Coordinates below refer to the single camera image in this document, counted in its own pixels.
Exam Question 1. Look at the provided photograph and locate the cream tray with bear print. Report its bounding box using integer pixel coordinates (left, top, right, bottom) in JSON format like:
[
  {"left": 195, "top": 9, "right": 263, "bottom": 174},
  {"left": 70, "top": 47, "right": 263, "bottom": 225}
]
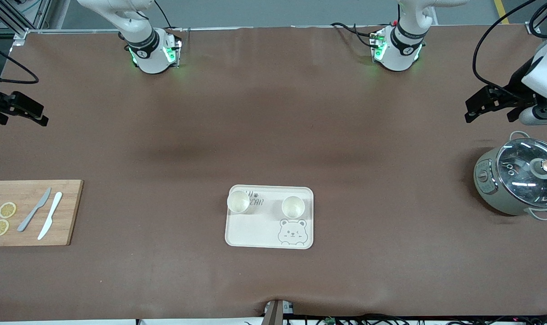
[{"left": 224, "top": 185, "right": 314, "bottom": 250}]

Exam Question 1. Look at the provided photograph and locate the grey plastic knife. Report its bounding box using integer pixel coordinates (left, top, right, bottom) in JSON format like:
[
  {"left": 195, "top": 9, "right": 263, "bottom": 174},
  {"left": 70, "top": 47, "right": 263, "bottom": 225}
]
[{"left": 17, "top": 187, "right": 52, "bottom": 232}]

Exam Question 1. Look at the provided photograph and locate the white plastic knife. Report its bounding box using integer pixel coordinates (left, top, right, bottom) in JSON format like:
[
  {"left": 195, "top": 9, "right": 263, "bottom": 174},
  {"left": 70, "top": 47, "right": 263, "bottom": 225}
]
[{"left": 37, "top": 192, "right": 63, "bottom": 241}]

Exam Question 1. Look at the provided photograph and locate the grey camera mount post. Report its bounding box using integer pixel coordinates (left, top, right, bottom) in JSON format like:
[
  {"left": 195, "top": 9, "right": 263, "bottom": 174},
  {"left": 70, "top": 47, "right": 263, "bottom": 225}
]
[{"left": 261, "top": 299, "right": 296, "bottom": 325}]

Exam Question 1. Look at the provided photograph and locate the grey-green electric cooking pot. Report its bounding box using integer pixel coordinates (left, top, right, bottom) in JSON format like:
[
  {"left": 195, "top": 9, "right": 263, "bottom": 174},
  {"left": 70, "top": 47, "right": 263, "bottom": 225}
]
[{"left": 473, "top": 131, "right": 547, "bottom": 221}]

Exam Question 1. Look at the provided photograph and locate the brown table cover sheet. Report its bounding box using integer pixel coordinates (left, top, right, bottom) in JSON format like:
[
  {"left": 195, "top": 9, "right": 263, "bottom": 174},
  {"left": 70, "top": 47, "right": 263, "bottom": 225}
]
[{"left": 0, "top": 26, "right": 547, "bottom": 322}]

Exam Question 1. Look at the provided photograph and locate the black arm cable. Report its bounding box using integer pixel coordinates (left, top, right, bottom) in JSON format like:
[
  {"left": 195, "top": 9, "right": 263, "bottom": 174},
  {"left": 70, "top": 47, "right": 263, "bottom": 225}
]
[
  {"left": 473, "top": 0, "right": 540, "bottom": 98},
  {"left": 0, "top": 40, "right": 40, "bottom": 85}
]

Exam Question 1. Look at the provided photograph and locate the bamboo cutting board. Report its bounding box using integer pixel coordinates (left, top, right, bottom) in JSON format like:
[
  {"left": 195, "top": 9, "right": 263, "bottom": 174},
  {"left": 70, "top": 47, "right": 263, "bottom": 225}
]
[{"left": 0, "top": 179, "right": 84, "bottom": 247}]

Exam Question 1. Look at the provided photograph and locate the black base cable bundle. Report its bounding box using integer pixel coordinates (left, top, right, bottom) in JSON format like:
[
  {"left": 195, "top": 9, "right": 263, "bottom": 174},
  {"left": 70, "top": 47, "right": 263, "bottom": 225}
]
[{"left": 330, "top": 22, "right": 379, "bottom": 48}]

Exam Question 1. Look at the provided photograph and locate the glass pot lid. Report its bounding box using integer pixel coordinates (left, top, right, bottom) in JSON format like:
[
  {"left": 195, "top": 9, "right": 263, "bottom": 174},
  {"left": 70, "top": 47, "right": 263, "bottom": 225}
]
[{"left": 497, "top": 138, "right": 547, "bottom": 208}]

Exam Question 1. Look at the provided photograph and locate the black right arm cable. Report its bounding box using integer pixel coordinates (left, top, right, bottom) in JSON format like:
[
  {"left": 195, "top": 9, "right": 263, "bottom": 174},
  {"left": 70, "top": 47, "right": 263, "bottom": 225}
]
[{"left": 0, "top": 40, "right": 40, "bottom": 85}]

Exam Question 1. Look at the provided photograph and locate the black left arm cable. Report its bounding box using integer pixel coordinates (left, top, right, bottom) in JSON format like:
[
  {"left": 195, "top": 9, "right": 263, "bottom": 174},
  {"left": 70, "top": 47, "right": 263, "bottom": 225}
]
[{"left": 473, "top": 0, "right": 540, "bottom": 98}]

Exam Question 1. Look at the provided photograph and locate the white plastic cup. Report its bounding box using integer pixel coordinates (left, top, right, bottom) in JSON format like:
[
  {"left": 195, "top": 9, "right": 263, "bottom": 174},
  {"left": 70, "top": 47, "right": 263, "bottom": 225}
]
[
  {"left": 281, "top": 195, "right": 306, "bottom": 219},
  {"left": 227, "top": 190, "right": 250, "bottom": 214}
]

